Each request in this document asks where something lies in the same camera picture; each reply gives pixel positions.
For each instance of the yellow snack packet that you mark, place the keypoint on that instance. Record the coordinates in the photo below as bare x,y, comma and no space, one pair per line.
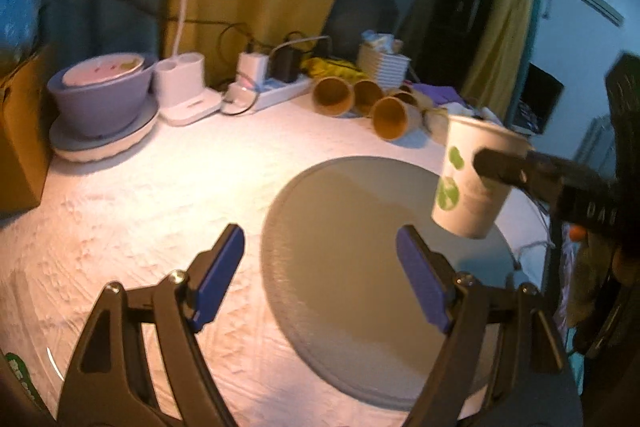
318,68

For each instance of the purple bowl with pink lid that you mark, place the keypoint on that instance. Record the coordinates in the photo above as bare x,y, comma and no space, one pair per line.
102,95

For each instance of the white power strip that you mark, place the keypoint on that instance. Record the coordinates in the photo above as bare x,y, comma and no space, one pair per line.
243,99

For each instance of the black power adapter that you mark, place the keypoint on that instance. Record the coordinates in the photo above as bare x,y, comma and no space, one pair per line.
285,64

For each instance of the black monitor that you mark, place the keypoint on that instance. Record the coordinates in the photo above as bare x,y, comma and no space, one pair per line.
541,93

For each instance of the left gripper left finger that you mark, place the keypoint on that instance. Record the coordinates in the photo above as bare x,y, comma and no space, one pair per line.
210,275

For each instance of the brown printed paper cup front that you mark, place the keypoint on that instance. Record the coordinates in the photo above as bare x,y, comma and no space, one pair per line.
393,118

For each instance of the white scalloped plate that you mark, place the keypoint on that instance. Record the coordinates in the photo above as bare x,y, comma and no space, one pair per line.
73,147

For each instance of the yellow curtain right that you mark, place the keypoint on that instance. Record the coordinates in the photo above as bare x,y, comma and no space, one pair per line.
494,72

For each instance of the brown cardboard box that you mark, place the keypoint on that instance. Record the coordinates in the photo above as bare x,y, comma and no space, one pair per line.
27,112

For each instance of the brown paper cup rightmost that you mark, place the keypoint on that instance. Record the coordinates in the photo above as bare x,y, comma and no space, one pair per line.
436,124

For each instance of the white paper cup green print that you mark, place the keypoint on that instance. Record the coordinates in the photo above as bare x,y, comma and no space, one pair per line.
467,204

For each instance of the purple notebook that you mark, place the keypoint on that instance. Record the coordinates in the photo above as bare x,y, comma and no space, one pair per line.
440,95

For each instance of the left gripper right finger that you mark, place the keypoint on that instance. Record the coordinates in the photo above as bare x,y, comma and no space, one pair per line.
431,278

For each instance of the brown paper cup leftmost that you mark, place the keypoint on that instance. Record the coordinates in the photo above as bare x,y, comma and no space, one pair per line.
332,96

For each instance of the round grey mat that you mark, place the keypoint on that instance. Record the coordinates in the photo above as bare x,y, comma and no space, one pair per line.
336,286

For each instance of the white lattice basket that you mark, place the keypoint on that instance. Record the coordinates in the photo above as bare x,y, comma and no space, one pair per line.
380,57

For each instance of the white USB charger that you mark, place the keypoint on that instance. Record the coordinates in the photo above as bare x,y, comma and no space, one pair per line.
251,70

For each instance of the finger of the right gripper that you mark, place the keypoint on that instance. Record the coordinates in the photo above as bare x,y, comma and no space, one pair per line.
530,171

